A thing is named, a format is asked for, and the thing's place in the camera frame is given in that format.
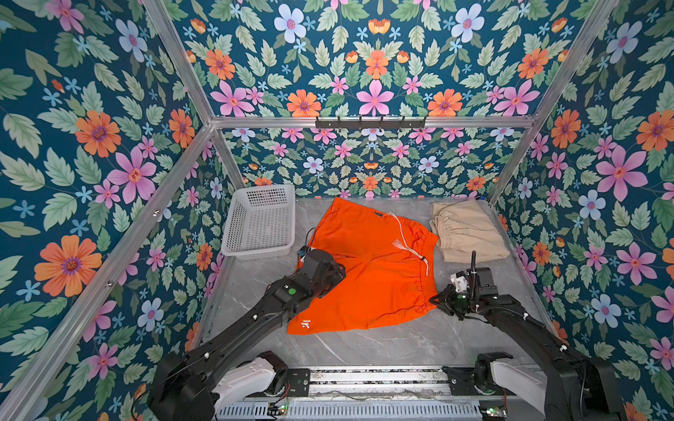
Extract white perforated plastic basket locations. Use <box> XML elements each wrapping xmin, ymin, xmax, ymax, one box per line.
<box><xmin>221</xmin><ymin>184</ymin><xmax>296</xmax><ymax>261</ymax></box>

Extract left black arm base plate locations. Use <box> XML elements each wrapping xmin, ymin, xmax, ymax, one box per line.
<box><xmin>281</xmin><ymin>368</ymin><xmax>312</xmax><ymax>397</ymax></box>

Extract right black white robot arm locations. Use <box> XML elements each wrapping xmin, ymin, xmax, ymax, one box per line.
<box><xmin>430</xmin><ymin>285</ymin><xmax>628</xmax><ymax>420</ymax></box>

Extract orange shorts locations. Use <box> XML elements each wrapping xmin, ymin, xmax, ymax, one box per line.
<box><xmin>287</xmin><ymin>198</ymin><xmax>438</xmax><ymax>336</ymax></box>

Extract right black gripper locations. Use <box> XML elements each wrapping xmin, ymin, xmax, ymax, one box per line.
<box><xmin>427</xmin><ymin>283</ymin><xmax>479</xmax><ymax>319</ymax></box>

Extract beige drawstring shorts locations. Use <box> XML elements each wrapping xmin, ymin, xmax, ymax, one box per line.
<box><xmin>429</xmin><ymin>200</ymin><xmax>510</xmax><ymax>263</ymax></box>

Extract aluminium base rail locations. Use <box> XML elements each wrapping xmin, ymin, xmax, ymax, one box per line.
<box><xmin>162</xmin><ymin>364</ymin><xmax>599</xmax><ymax>402</ymax></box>

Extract black hook rail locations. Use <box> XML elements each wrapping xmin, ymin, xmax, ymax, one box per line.
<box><xmin>314</xmin><ymin>116</ymin><xmax>427</xmax><ymax>131</ymax></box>

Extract white vented cable duct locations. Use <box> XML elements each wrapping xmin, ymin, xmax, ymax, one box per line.
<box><xmin>215</xmin><ymin>401</ymin><xmax>483</xmax><ymax>420</ymax></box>

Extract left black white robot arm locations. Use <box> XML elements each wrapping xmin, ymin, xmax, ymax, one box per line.
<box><xmin>147</xmin><ymin>249</ymin><xmax>346</xmax><ymax>420</ymax></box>

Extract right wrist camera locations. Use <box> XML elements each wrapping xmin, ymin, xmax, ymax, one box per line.
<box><xmin>451</xmin><ymin>251</ymin><xmax>498</xmax><ymax>300</ymax></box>

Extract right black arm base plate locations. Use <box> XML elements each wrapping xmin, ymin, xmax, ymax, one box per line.
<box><xmin>442</xmin><ymin>366</ymin><xmax>495</xmax><ymax>396</ymax></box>

